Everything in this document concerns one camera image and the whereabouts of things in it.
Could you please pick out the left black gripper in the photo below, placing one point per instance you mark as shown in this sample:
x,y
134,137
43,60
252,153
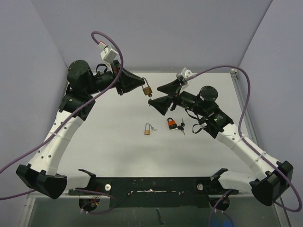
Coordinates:
x,y
127,81

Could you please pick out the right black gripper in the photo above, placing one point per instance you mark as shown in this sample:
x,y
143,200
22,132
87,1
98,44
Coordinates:
x,y
162,104

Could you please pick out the brass padlock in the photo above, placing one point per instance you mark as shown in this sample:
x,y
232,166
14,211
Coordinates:
x,y
146,90
147,130

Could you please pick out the orange black padlock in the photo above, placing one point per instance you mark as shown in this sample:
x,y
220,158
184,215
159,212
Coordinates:
x,y
171,124

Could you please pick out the black headed key bunch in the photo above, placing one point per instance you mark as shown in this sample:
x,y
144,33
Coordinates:
x,y
181,126

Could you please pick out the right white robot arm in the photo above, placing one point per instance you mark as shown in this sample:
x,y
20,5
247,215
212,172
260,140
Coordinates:
x,y
270,177

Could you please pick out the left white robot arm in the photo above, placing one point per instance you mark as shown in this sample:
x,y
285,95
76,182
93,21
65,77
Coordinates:
x,y
40,173

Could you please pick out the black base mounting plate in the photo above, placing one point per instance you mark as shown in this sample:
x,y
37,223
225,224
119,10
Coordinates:
x,y
150,192

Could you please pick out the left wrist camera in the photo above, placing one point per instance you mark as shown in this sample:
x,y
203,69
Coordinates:
x,y
108,54

